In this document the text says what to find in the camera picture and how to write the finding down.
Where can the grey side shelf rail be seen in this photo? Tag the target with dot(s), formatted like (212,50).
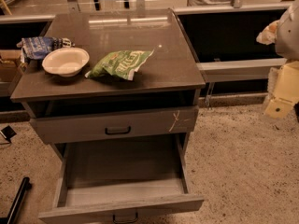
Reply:
(238,70)

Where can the black bar on floor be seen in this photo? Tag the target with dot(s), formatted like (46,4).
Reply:
(16,205)

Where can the small black floor object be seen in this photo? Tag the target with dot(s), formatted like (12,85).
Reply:
(7,133)

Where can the green chip bag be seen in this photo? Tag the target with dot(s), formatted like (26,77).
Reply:
(123,64)

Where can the white bowl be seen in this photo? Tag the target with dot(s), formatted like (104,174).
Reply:
(65,62)

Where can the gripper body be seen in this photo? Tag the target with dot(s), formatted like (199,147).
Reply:
(289,36)

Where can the blue chip bag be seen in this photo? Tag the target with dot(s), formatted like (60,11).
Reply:
(38,47)

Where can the cardboard box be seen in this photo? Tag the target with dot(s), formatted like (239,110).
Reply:
(10,64)

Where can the grey drawer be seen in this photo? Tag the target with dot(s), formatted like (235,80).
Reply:
(121,180)
(113,125)

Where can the grey drawer cabinet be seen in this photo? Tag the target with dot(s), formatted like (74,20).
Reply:
(169,77)

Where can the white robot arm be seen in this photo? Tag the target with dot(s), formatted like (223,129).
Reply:
(287,34)

